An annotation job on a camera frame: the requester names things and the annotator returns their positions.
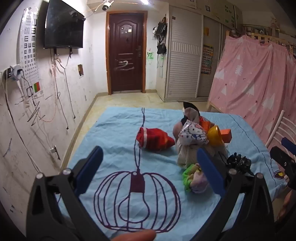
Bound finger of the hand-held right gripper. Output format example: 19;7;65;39
281;137;296;153
270;146;296;186

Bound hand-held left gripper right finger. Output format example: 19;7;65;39
192;147;275;241

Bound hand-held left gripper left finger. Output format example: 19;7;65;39
26;146;109;241

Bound yellow plastic bin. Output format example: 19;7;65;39
206;125;225;147

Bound person's left hand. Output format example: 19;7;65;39
111;229;156;241

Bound green and pink cloth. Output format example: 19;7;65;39
182;163;210;194

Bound white metal chair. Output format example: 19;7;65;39
265;110;296;149

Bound beige cloth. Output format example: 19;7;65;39
173;108;228;168

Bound black lace garment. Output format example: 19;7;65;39
226;152;253;175

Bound orange cardboard box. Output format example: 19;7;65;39
220;129;232;143

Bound cartoon print plastic bag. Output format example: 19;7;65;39
179;119;208;145

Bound orange wrapper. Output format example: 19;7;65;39
200;117;211;132

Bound light blue printed sheet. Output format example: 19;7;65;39
55;107;289;241

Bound red striped cloth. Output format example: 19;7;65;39
136;127;175;151

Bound pink tree print curtain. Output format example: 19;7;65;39
207;35;296;149

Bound dark cloth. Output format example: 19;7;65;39
183;101;200;116

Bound white slatted wardrobe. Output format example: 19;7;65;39
164;5;232;102

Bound dark red door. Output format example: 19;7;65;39
106;10;147;95

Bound eye chart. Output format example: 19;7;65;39
20;9;44;95

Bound cardboard boxes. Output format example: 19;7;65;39
194;0;243;26

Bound wall socket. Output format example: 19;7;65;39
50;146;61;161

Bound black hanging cable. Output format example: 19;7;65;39
62;49;76;119

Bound colourful wall poster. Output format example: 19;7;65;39
201;44;213;75

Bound black wall television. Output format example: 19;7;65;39
44;0;85;49

